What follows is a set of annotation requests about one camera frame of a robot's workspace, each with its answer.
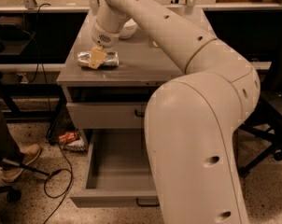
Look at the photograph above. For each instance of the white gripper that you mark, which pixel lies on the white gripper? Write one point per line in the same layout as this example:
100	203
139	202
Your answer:
104	36

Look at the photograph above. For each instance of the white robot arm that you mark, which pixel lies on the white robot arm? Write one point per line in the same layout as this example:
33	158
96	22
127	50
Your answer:
190	120

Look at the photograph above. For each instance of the grey drawer cabinet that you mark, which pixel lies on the grey drawer cabinet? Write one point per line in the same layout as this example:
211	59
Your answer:
143	68

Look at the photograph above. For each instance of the closed grey upper drawer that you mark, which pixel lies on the closed grey upper drawer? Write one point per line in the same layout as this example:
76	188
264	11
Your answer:
106	115

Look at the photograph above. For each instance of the open grey middle drawer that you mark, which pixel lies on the open grey middle drawer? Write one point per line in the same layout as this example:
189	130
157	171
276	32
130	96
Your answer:
117	172

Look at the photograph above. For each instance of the white ceramic bowl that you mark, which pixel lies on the white ceramic bowl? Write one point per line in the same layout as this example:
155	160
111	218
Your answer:
128	29

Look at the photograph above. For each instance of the orange snack packet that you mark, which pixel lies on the orange snack packet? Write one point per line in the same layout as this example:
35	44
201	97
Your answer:
68	138

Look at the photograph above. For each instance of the tan shoe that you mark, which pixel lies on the tan shoe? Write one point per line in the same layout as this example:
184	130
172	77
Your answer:
11	172

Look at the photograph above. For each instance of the person leg dark trousers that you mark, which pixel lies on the person leg dark trousers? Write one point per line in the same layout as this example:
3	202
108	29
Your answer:
8	147

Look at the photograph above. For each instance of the black office chair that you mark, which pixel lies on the black office chair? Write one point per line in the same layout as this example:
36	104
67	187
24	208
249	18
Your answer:
266	123

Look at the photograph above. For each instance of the black drawer handle upper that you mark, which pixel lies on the black drawer handle upper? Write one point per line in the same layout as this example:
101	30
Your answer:
139	114

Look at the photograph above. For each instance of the black drawer handle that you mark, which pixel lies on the black drawer handle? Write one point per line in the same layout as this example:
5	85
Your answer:
144	203
139	114

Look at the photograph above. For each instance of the black drawer handle lower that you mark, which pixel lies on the black drawer handle lower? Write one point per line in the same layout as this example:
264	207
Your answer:
144	203

